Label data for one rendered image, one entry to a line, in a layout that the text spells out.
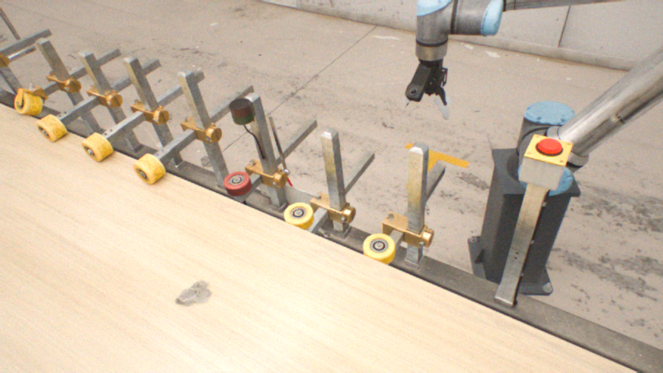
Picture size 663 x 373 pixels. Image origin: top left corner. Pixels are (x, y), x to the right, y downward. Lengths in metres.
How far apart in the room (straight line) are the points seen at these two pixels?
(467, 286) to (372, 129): 1.84
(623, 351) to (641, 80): 0.67
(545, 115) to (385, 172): 1.24
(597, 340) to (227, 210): 1.01
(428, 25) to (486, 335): 0.80
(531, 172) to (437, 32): 0.54
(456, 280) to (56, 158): 1.36
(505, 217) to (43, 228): 1.55
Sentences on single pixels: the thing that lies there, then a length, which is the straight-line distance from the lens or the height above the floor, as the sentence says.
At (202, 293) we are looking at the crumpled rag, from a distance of 1.15.
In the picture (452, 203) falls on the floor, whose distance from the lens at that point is 2.52.
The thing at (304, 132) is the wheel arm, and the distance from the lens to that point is 1.61.
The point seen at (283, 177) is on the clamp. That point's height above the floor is 0.86.
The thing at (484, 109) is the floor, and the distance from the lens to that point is 3.21.
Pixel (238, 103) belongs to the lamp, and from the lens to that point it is 1.27.
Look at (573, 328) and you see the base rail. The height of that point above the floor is 0.70.
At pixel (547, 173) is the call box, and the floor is 1.19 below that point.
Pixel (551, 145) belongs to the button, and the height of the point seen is 1.23.
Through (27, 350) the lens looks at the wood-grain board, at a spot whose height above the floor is 0.90.
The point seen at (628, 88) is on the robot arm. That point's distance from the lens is 1.44.
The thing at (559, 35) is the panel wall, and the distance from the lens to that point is 3.78.
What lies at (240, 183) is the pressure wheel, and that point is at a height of 0.90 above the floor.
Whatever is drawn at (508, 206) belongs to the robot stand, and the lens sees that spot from 1.82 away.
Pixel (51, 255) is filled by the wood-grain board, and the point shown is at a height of 0.90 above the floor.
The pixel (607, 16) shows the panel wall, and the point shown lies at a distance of 3.69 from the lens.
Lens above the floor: 1.81
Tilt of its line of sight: 44 degrees down
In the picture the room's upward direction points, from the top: 8 degrees counter-clockwise
